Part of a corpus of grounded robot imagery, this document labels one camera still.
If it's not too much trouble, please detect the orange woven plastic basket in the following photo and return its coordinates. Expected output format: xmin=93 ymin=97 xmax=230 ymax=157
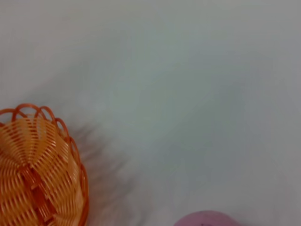
xmin=0 ymin=103 xmax=90 ymax=226

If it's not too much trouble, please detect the pink toy peach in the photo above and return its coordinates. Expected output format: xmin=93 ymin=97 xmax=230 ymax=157
xmin=174 ymin=210 xmax=246 ymax=226

